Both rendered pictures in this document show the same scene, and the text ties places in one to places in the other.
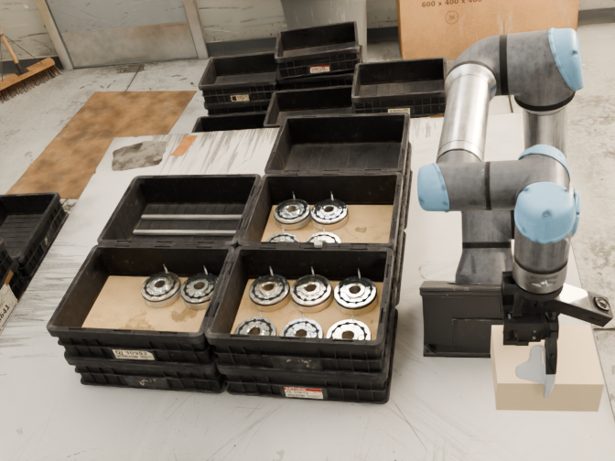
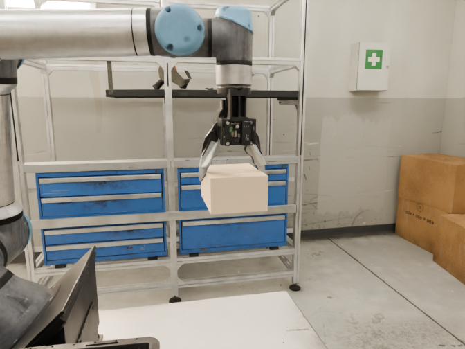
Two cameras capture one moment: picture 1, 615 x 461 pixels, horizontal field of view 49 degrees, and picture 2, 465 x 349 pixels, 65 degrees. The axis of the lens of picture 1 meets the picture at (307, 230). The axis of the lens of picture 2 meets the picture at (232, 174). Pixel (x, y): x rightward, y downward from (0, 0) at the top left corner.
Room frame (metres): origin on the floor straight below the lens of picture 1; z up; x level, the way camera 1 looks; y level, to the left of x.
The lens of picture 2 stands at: (1.01, 0.38, 1.27)
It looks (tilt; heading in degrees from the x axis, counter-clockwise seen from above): 11 degrees down; 244
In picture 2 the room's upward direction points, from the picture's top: straight up
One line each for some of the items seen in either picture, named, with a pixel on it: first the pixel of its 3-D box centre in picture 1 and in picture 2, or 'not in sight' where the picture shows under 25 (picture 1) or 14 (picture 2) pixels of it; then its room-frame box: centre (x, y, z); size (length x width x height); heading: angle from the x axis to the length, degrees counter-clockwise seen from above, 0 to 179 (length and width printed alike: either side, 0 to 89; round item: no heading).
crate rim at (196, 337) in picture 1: (145, 289); not in sight; (1.22, 0.42, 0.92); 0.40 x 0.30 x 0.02; 72
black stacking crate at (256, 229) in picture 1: (325, 224); not in sight; (1.39, -0.05, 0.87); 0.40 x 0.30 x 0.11; 72
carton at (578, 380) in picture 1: (543, 367); (232, 186); (0.66, -0.34, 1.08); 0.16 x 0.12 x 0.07; 76
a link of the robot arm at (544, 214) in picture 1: (543, 226); (232, 37); (0.67, -0.32, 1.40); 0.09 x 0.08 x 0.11; 159
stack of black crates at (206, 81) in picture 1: (248, 98); not in sight; (3.15, 0.16, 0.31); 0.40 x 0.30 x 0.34; 76
